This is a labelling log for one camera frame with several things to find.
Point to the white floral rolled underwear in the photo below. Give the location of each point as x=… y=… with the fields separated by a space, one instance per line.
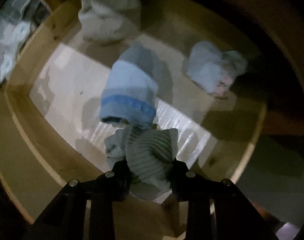
x=214 y=70

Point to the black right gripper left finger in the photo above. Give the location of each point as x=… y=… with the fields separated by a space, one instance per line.
x=84 y=208

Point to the blue striped underwear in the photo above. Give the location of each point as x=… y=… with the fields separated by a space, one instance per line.
x=130 y=92

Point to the grey hexagon-pattern garment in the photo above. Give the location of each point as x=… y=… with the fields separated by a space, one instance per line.
x=108 y=21

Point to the white sheer patterned fabric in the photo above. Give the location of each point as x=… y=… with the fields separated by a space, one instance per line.
x=12 y=39

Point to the grey ribbed underwear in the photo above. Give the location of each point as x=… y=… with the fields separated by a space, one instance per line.
x=149 y=154

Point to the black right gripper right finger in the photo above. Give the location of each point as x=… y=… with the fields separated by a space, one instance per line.
x=216 y=210

